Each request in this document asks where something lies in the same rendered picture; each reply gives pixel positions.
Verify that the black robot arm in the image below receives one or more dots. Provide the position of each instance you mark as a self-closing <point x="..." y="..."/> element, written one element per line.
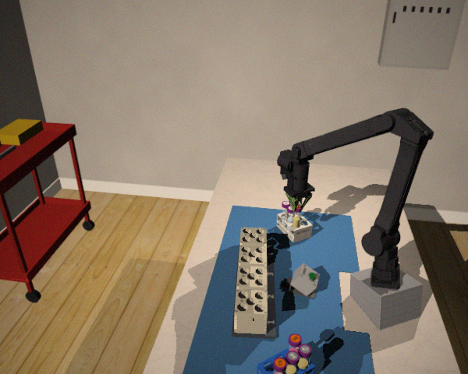
<point x="414" y="137"/>

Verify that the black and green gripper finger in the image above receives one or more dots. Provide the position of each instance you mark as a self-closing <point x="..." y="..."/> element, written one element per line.
<point x="293" y="202"/>
<point x="305" y="201"/>

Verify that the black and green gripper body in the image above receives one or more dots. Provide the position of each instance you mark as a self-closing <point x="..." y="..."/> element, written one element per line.
<point x="301" y="188"/>

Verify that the blue bench mat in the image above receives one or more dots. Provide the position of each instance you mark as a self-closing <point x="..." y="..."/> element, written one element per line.
<point x="330" y="250"/>

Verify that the white tube rack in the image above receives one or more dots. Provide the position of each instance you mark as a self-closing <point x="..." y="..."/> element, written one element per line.
<point x="295" y="234"/>

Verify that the blue sample rack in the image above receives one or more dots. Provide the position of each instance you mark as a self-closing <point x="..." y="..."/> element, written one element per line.
<point x="263" y="370"/>

